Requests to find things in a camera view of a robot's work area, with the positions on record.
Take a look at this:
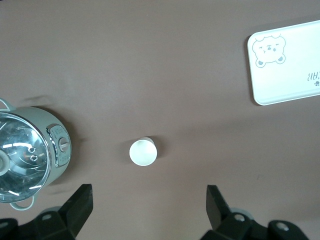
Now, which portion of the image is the cream tray with bear print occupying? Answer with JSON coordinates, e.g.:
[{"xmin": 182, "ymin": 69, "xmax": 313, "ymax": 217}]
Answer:
[{"xmin": 246, "ymin": 19, "xmax": 320, "ymax": 107}]

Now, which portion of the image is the white plastic cup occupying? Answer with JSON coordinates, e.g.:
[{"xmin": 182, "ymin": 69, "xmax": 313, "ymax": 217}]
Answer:
[{"xmin": 129, "ymin": 136, "xmax": 159, "ymax": 167}]

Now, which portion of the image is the brown table mat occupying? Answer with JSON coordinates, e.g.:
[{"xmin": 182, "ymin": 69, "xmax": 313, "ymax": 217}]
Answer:
[{"xmin": 0, "ymin": 0, "xmax": 320, "ymax": 240}]

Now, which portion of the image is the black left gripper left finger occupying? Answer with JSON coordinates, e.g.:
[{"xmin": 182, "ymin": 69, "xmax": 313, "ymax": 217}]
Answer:
[{"xmin": 18, "ymin": 184, "xmax": 94, "ymax": 240}]

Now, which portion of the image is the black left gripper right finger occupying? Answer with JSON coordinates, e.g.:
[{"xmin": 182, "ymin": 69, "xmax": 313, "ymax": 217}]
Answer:
[{"xmin": 201, "ymin": 184, "xmax": 270, "ymax": 240}]

